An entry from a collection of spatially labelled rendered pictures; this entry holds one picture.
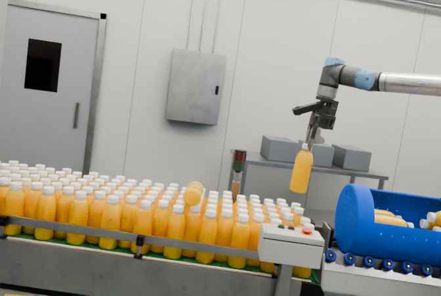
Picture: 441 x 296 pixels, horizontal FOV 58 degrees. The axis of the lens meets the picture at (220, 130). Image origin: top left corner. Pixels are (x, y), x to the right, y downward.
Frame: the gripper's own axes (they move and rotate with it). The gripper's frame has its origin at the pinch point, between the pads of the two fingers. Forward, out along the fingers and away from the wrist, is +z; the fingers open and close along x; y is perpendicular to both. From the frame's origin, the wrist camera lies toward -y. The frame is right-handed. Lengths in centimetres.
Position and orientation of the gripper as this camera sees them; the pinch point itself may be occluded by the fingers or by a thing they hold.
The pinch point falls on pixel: (307, 146)
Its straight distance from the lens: 161.0
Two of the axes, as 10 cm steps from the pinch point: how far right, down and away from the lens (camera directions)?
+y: 9.8, 2.2, 0.1
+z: -2.2, 9.7, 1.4
